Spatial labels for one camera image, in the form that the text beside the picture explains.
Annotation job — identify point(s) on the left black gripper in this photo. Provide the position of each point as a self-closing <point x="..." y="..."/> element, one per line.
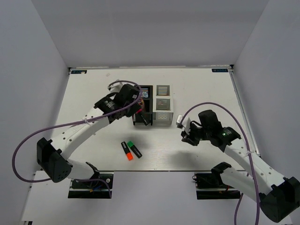
<point x="135" y="108"/>

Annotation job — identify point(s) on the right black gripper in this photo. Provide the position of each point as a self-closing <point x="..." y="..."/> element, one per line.
<point x="187" y="138"/>

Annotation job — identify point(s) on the green capped black highlighter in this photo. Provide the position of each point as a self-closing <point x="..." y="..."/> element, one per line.
<point x="134" y="149"/>

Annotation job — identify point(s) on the blue glue jar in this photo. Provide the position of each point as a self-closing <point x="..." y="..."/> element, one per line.
<point x="145" y="94"/>

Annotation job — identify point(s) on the orange capped black highlighter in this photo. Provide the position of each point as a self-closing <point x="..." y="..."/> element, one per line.
<point x="127" y="151"/>

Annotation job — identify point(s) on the pink tube with pins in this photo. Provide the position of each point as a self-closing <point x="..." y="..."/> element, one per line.
<point x="141" y="104"/>

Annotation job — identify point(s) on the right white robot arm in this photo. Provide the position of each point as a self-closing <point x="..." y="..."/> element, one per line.
<point x="277" y="195"/>

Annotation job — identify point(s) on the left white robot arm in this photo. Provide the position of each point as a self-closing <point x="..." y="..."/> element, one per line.
<point x="53" y="155"/>

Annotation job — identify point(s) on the black mesh organizer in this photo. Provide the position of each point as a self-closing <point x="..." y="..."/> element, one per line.
<point x="148" y="102"/>

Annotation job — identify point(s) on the white mesh organizer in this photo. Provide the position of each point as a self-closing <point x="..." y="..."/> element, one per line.
<point x="163" y="109"/>

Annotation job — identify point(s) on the right blue corner label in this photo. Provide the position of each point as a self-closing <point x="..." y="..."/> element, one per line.
<point x="219" y="70"/>

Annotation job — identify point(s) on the blue corner label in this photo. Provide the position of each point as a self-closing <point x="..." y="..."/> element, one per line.
<point x="78" y="71"/>
<point x="219" y="70"/>

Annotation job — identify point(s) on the left blue corner label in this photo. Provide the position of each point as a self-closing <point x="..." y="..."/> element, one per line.
<point x="78" y="71"/>

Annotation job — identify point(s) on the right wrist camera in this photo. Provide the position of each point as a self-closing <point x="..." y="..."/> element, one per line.
<point x="183" y="123"/>

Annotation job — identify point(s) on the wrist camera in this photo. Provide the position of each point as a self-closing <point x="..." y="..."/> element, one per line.
<point x="183" y="123"/>
<point x="115" y="86"/>

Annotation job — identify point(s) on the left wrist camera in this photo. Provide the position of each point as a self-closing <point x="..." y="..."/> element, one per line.
<point x="115" y="86"/>

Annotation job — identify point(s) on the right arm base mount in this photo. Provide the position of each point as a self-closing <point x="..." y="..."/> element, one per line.
<point x="210" y="187"/>

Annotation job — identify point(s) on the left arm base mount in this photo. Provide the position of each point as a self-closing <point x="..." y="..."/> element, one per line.
<point x="101" y="186"/>

